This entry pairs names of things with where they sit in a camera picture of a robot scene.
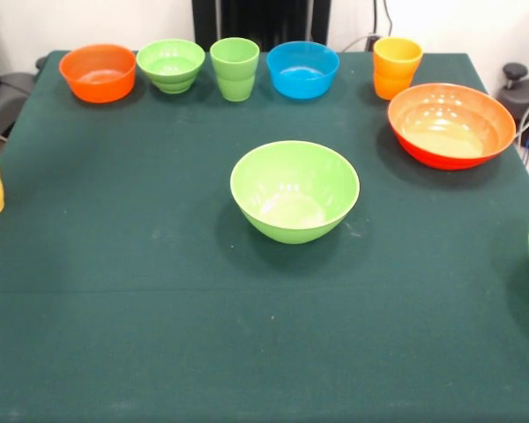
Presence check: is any dark green table cloth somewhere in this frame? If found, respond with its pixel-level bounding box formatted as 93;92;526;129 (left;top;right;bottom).
0;50;529;423

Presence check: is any green plastic cup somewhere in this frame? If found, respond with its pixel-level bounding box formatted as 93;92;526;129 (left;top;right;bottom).
209;37;261;103

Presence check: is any blue plastic bowl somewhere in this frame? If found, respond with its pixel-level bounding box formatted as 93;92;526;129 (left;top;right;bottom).
265;41;340;100

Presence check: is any small green plastic bowl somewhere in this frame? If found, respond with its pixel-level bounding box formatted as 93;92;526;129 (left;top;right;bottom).
136;38;206;94

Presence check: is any large orange plastic bowl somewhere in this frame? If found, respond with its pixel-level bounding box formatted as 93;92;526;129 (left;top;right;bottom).
387;82;518;171

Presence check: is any small orange plastic bowl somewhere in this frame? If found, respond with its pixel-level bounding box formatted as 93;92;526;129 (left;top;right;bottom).
58;43;138;104

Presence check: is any black knobbed equipment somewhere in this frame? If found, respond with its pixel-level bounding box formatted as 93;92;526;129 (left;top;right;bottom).
497;63;529;149

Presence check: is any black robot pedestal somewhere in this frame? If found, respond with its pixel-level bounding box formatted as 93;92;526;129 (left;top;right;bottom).
191;0;332;53

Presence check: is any thin black cable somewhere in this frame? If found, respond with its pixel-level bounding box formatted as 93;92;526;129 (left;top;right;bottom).
381;0;396;40

